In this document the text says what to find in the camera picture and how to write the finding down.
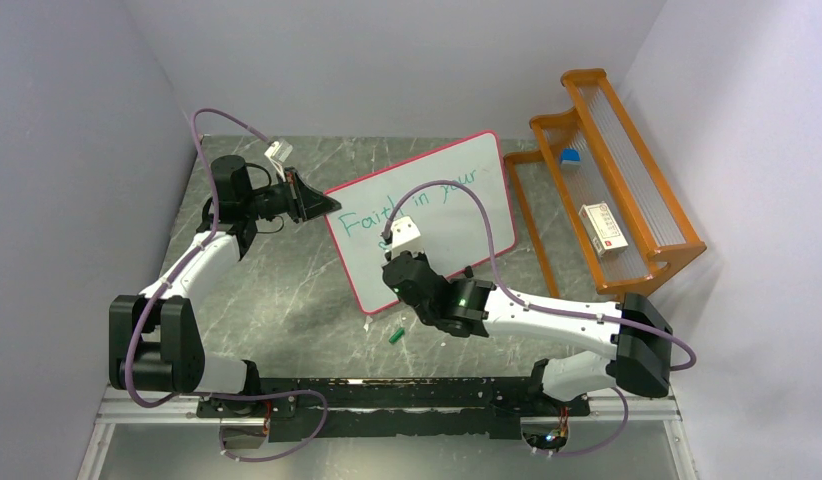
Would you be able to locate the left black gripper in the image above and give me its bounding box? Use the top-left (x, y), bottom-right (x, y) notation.
top-left (244, 168), bottom-right (341, 225)

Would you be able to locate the pink-framed whiteboard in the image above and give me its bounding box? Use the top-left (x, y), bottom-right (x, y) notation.
top-left (326, 131), bottom-right (516, 314)

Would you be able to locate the green marker cap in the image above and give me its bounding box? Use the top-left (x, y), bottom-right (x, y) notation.
top-left (389, 328), bottom-right (405, 345)

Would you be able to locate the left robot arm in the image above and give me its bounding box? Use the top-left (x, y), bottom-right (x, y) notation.
top-left (108, 155), bottom-right (341, 416)

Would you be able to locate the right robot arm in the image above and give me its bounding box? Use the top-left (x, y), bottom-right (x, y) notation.
top-left (382, 252), bottom-right (672, 414)

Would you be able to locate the blue eraser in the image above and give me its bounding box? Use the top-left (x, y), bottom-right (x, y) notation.
top-left (559, 148), bottom-right (582, 168)

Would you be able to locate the white red box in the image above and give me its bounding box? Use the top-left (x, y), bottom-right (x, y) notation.
top-left (579, 202), bottom-right (629, 258)

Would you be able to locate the orange wooden tiered rack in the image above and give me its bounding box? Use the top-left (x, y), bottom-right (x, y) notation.
top-left (503, 68), bottom-right (706, 298)

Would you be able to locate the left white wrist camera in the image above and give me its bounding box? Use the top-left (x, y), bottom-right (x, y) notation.
top-left (264, 139), bottom-right (293, 180)

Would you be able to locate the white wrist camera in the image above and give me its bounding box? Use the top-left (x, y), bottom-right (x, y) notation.
top-left (382, 216), bottom-right (425, 260)
top-left (264, 139), bottom-right (293, 180)

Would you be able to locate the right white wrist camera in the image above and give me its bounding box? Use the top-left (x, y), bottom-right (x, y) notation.
top-left (382, 216), bottom-right (425, 260)

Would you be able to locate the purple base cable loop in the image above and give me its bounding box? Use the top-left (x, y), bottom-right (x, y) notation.
top-left (205, 389), bottom-right (330, 464)

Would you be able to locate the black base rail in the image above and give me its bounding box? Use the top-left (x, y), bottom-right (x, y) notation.
top-left (196, 377), bottom-right (590, 442)

